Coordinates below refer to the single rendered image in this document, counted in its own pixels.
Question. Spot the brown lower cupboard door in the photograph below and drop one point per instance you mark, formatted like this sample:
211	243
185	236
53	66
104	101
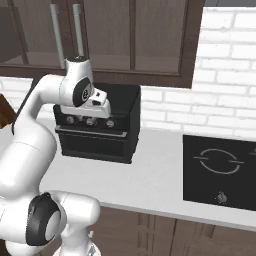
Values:
220	243
116	233

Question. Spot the brown glass cupboard door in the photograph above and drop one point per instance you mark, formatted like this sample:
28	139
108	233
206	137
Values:
36	30
156	33

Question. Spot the black hob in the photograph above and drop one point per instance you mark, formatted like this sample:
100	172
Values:
216	180

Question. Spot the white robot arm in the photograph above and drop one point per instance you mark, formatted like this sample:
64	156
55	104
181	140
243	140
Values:
30	156

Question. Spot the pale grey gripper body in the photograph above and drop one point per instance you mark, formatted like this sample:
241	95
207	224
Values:
101	111

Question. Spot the grey toaster oven knob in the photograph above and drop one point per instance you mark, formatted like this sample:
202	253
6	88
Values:
110	124
91	122
70	119

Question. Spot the black toaster oven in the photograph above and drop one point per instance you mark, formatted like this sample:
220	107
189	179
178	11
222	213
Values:
130	110

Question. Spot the brown wooden block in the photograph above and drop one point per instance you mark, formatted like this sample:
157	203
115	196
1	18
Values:
6	111

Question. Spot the black toaster oven door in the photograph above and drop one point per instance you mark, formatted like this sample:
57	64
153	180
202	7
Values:
95	148

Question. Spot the grey hob knob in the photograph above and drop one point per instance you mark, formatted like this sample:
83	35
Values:
221	197

